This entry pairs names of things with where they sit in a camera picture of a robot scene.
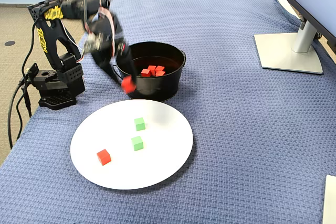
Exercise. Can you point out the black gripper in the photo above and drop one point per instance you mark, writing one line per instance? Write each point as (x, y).
(104, 56)

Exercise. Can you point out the white round plate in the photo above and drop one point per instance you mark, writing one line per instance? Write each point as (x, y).
(162, 161)

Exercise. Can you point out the black metal bucket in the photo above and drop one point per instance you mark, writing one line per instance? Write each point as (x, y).
(157, 90)

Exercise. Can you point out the green cube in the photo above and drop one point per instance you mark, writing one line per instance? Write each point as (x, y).
(139, 124)
(137, 143)

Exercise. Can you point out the black floor disc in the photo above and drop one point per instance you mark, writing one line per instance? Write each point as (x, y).
(10, 43)

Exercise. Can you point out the blue woven tablecloth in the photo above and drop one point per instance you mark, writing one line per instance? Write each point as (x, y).
(236, 129)

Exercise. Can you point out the monitor with silver stand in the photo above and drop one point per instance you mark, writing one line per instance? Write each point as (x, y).
(288, 53)

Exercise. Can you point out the white flat board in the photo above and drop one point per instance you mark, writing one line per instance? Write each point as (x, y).
(331, 200)

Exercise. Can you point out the small wrist camera board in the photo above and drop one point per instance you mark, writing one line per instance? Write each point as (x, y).
(93, 42)

